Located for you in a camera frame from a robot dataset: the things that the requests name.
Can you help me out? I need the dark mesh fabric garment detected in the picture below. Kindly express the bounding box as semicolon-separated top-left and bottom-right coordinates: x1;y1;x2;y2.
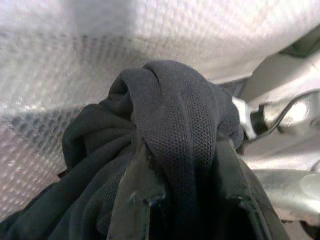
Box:
0;59;245;240

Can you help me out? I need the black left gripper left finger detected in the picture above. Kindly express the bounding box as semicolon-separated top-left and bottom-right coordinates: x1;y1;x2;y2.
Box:
107;145;166;240

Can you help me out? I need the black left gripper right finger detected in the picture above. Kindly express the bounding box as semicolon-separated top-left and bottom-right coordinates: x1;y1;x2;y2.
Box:
217;136;282;240

